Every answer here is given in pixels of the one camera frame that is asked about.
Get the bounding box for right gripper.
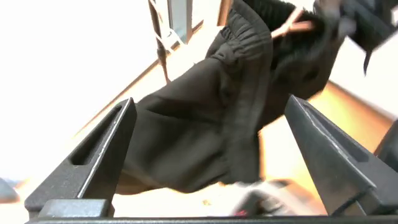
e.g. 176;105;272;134
341;0;398;53

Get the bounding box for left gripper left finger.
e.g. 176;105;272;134
24;97;138;219

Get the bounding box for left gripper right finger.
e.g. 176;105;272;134
284;95;398;217

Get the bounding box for pink clothes hanger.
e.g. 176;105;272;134
270;6;315;40

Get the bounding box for black shorts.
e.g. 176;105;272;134
116;0;346;195

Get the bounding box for black clothes rack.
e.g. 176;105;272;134
147;0;187;85

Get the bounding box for window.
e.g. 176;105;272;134
167;0;194;45

